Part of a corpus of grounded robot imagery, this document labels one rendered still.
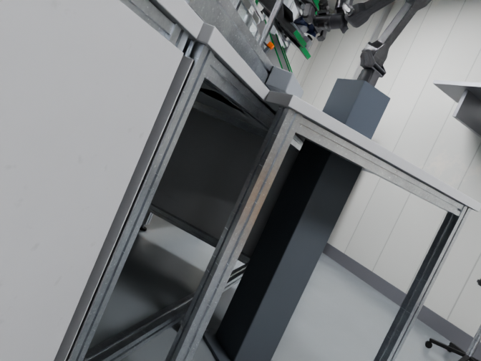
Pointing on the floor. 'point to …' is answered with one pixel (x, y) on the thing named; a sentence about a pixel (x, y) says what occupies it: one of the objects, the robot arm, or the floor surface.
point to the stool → (458, 347)
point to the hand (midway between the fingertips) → (303, 23)
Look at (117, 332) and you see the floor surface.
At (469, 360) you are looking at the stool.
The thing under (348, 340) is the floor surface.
